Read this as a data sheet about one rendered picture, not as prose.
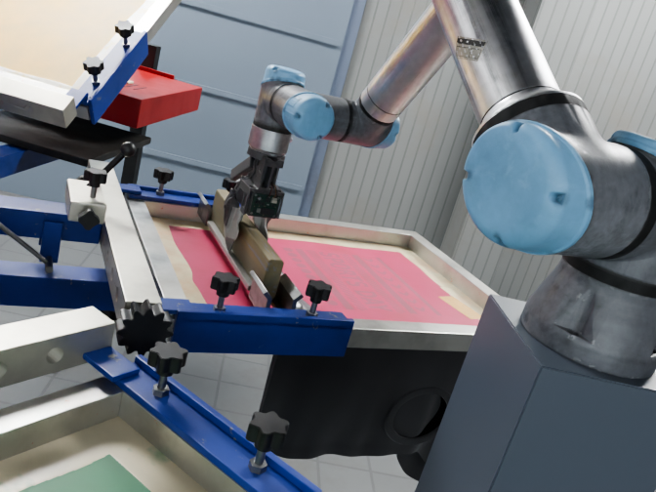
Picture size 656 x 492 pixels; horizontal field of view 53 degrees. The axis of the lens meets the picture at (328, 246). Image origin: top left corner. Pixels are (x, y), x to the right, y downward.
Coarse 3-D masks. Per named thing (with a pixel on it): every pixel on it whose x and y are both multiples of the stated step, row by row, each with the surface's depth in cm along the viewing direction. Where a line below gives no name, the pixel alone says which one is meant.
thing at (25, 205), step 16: (0, 208) 107; (16, 208) 108; (32, 208) 110; (48, 208) 112; (64, 208) 114; (16, 224) 109; (32, 224) 110; (64, 224) 112; (80, 224) 113; (64, 240) 114; (80, 240) 114; (96, 240) 116
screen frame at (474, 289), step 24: (144, 216) 136; (168, 216) 149; (192, 216) 151; (288, 216) 163; (144, 240) 124; (360, 240) 172; (384, 240) 174; (408, 240) 178; (168, 264) 116; (432, 264) 167; (456, 264) 163; (168, 288) 107; (480, 288) 150; (360, 336) 113; (384, 336) 115; (408, 336) 117; (432, 336) 120; (456, 336) 122
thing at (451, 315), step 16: (192, 272) 124; (208, 272) 126; (208, 288) 120; (240, 288) 124; (304, 288) 132; (416, 288) 149; (432, 288) 152; (224, 304) 115; (240, 304) 117; (320, 304) 127; (432, 304) 143; (448, 304) 145; (400, 320) 130; (416, 320) 132; (432, 320) 134; (448, 320) 136; (464, 320) 139
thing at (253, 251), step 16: (224, 192) 142; (240, 224) 127; (240, 240) 126; (256, 240) 119; (240, 256) 125; (256, 256) 117; (272, 256) 114; (256, 272) 117; (272, 272) 113; (272, 288) 114
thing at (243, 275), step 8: (208, 224) 142; (216, 232) 137; (224, 240) 134; (224, 248) 130; (232, 256) 127; (232, 264) 125; (240, 264) 124; (240, 272) 120; (248, 280) 118; (248, 288) 116
